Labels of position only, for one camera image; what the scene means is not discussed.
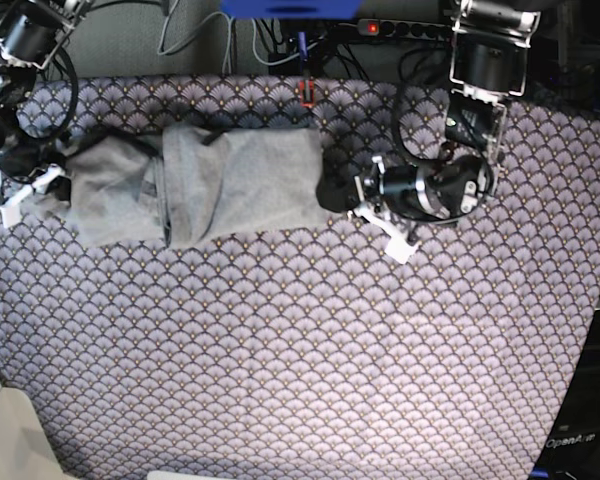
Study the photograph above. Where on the black power strip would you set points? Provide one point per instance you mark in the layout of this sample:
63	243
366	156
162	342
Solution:
395	29

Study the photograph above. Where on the blue clamp handle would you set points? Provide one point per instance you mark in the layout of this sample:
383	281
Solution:
303	50

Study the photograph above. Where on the white foam board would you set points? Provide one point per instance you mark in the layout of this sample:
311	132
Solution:
25	452

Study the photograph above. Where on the patterned purple tablecloth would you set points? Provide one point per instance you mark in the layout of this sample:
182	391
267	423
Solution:
310	354

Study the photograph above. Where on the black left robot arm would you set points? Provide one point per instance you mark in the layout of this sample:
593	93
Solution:
489	46

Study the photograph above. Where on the light grey T-shirt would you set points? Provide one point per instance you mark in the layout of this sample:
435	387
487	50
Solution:
189	185

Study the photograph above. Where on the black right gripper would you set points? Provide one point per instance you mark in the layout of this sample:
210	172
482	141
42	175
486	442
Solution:
23	162

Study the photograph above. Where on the white camera bracket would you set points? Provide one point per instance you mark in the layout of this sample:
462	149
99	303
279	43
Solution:
390	220
10	205

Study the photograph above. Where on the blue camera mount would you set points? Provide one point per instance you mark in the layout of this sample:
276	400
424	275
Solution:
292	9

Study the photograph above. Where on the black OpenArm box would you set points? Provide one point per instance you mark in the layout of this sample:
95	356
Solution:
572	449

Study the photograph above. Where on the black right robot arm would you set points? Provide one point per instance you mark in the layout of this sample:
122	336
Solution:
33	35

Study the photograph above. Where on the red table clamp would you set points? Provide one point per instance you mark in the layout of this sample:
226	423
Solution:
307	93

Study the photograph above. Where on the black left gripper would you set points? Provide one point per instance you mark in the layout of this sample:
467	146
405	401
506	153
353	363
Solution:
393	188

